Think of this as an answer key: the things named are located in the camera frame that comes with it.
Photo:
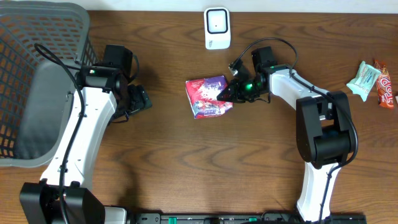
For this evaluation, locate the grey plastic mesh basket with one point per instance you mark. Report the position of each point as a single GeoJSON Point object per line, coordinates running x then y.
{"type": "Point", "coordinates": [42, 45]}

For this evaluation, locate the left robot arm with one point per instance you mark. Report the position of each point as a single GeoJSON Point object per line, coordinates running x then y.
{"type": "Point", "coordinates": [63, 195]}

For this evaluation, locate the purple square snack packet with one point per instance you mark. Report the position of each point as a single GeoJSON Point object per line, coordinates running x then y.
{"type": "Point", "coordinates": [202, 95]}

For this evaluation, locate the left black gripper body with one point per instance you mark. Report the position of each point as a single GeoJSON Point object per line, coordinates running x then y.
{"type": "Point", "coordinates": [138, 98]}

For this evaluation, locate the orange Top snack bar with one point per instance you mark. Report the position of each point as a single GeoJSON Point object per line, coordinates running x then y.
{"type": "Point", "coordinates": [384, 86]}

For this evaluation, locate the teal snack packet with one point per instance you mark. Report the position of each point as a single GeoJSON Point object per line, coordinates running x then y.
{"type": "Point", "coordinates": [364, 80]}

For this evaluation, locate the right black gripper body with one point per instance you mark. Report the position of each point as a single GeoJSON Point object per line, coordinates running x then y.
{"type": "Point", "coordinates": [249, 89]}

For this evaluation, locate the black mounting rail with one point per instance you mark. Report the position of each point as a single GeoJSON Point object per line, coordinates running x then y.
{"type": "Point", "coordinates": [268, 217]}

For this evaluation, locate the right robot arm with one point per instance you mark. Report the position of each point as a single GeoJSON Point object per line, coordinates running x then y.
{"type": "Point", "coordinates": [326, 137]}

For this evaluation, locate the white barcode scanner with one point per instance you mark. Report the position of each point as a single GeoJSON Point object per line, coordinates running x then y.
{"type": "Point", "coordinates": [217, 28]}

